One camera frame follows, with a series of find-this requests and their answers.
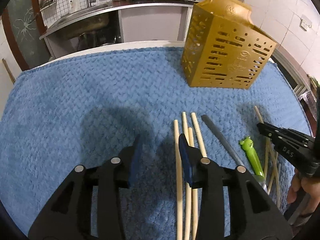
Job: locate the wooden chopstick group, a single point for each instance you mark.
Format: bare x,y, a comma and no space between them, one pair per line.
270,153

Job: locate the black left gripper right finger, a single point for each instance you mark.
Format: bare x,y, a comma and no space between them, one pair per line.
233,204

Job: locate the gold perforated utensil holder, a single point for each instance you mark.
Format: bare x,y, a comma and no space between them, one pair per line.
223,48

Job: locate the stainless steel sink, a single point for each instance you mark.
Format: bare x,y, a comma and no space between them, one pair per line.
82,21

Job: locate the dark grey chopstick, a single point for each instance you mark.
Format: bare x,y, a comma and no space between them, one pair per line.
215,130

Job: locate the brown framed glass door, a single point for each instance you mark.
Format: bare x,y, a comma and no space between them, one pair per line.
23,26

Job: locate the blue textured towel mat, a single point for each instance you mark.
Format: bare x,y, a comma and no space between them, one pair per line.
84,110

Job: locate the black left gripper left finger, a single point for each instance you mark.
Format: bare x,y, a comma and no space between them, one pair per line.
67,213

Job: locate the white wall switch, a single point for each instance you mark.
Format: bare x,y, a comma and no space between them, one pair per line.
305,23

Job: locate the green frog handle fork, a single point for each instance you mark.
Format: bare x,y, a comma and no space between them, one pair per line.
251,154

